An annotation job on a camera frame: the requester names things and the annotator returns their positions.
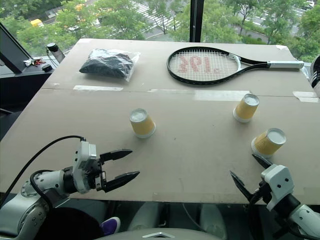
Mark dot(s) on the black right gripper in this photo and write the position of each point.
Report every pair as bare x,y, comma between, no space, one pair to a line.
261,193

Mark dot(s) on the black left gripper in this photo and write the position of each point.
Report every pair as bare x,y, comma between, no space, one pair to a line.
98,172

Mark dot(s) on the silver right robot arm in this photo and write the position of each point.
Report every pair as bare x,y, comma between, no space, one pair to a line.
306,217

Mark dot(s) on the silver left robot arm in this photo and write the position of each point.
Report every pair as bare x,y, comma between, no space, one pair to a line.
30,210

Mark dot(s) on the yellow ribbed paper cup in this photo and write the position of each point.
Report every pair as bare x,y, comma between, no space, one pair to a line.
142,123
246,108
268,143

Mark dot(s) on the purple shoe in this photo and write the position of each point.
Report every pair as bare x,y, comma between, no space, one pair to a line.
110,224

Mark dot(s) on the dark rounded shape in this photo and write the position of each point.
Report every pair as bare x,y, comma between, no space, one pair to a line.
71,223

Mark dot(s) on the clear tape strip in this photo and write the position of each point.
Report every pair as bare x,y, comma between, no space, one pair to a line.
306,96
98,87

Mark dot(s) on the clear bag with black cloth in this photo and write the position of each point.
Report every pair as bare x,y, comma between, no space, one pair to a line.
108,63

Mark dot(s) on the black and white tennis racket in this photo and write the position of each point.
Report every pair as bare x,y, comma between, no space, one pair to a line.
225,62

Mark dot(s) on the black and white striped shoe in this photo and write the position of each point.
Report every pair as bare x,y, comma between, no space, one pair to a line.
316,75

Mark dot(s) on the small round black lid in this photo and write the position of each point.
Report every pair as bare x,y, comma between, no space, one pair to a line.
46,67

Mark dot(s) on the dark side desk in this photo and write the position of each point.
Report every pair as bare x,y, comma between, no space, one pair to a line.
22,85

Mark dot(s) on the black bottle with cap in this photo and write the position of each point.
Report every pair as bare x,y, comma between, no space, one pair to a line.
55,51

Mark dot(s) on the red and white key bundle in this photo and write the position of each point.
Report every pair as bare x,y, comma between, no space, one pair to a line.
32,62

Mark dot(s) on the dark slanted monitor panel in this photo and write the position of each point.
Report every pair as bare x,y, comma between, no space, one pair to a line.
11,50

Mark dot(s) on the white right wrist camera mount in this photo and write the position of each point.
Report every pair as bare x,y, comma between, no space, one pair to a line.
278,182

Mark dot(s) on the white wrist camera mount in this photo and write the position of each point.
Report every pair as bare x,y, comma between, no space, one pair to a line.
278,182
84,160

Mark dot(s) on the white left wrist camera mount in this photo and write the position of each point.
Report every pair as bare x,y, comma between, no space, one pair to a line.
84,160

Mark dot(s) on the black window frame post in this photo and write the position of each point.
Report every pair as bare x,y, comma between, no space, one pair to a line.
195,20

